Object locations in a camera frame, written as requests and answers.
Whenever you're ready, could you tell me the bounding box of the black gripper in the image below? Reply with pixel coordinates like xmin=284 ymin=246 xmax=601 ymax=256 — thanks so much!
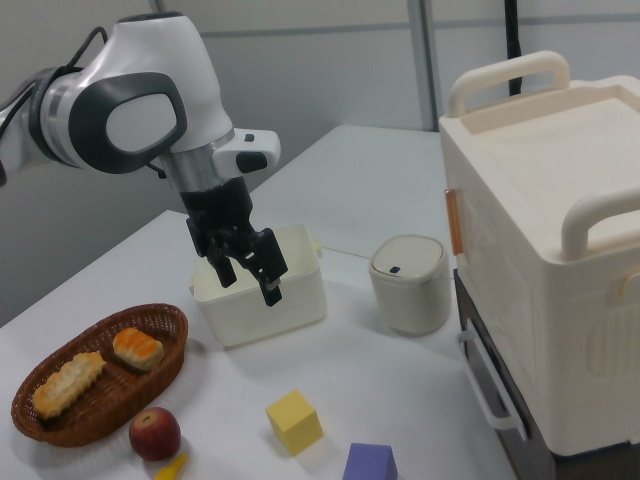
xmin=179 ymin=176 xmax=290 ymax=308

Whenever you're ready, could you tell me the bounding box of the small orange-topped bread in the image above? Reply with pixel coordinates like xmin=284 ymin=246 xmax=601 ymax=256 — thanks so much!
xmin=112 ymin=327 xmax=166 ymax=372

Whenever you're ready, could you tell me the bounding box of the long crusty bread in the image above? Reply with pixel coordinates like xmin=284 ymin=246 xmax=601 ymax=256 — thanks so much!
xmin=32 ymin=351 xmax=108 ymax=420

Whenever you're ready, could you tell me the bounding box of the white square plastic container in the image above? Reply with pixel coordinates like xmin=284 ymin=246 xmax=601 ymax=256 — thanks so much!
xmin=188 ymin=223 xmax=329 ymax=350

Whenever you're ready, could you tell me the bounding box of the brown wicker basket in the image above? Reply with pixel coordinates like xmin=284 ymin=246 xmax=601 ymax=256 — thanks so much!
xmin=10 ymin=302 xmax=190 ymax=448

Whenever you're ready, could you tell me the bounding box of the yellow cube block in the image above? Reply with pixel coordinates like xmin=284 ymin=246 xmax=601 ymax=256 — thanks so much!
xmin=264 ymin=388 xmax=325 ymax=457

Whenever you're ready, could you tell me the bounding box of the small white lidded bin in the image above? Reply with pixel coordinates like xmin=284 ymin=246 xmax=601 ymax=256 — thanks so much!
xmin=368 ymin=234 xmax=451 ymax=336

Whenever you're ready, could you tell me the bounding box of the red apple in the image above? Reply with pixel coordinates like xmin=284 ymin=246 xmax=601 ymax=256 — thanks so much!
xmin=128 ymin=406 xmax=182 ymax=462

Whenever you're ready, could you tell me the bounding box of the orange box latch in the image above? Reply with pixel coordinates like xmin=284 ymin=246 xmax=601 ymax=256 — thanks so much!
xmin=443 ymin=187 xmax=462 ymax=256

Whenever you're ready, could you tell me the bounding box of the yellow toy banana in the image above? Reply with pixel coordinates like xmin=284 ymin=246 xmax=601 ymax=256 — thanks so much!
xmin=153 ymin=452 xmax=190 ymax=480

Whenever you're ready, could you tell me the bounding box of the purple block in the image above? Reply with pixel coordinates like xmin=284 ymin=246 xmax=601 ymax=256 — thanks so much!
xmin=342 ymin=442 xmax=400 ymax=480

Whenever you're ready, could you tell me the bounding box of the large cream storage box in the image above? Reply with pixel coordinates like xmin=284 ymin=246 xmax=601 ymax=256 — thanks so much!
xmin=438 ymin=49 xmax=640 ymax=459

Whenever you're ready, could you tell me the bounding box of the black pole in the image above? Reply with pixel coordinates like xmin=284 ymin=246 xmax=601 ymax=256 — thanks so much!
xmin=502 ymin=0 xmax=526 ymax=96

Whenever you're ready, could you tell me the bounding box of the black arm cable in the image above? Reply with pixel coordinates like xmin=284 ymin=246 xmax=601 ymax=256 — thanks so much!
xmin=0 ymin=26 xmax=110 ymax=131

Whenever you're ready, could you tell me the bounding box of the white cabinet drawer handle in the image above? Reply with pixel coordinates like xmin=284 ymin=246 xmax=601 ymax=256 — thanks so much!
xmin=457 ymin=319 xmax=529 ymax=442

